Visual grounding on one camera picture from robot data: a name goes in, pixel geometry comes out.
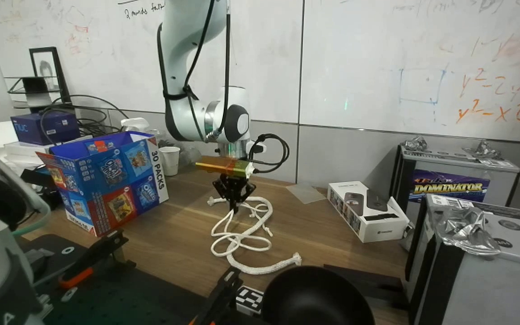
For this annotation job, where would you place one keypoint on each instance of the white paper cup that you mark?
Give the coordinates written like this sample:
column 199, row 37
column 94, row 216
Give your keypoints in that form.
column 170, row 160

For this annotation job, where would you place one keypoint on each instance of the small crumpled foil piece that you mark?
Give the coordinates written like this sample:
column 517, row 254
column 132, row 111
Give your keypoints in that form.
column 484, row 149
column 416, row 146

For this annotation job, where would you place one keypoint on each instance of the black frying pan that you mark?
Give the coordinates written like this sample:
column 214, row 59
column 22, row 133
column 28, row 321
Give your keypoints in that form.
column 316, row 297

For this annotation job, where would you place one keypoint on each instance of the large crumpled foil piece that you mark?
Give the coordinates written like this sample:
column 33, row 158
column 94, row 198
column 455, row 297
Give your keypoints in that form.
column 464, row 225

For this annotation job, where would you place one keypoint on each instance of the colourful blue cardboard box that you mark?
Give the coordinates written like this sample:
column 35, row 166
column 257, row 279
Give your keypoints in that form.
column 109, row 180

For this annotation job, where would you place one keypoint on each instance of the black white fiducial tag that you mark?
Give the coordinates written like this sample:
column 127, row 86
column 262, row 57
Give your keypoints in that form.
column 250, row 299

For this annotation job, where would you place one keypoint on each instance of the dark blue box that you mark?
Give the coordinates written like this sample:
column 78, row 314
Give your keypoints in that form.
column 46, row 126

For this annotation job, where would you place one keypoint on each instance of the grey box with round holes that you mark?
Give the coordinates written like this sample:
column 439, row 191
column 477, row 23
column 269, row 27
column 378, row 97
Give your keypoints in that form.
column 488, row 281

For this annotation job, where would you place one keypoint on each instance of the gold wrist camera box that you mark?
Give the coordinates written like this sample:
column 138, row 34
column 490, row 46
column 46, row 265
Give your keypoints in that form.
column 224, row 166

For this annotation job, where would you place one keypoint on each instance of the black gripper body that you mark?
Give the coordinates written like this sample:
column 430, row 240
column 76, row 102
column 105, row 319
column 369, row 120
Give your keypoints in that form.
column 233, row 184

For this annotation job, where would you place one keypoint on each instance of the black picture frame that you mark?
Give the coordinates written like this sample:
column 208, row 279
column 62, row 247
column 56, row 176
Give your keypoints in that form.
column 47, row 68

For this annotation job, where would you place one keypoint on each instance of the white product box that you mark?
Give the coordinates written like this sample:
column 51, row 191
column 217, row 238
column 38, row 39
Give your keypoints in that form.
column 369, row 218

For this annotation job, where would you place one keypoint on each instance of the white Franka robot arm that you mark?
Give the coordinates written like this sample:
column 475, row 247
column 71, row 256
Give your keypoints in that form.
column 188, row 113

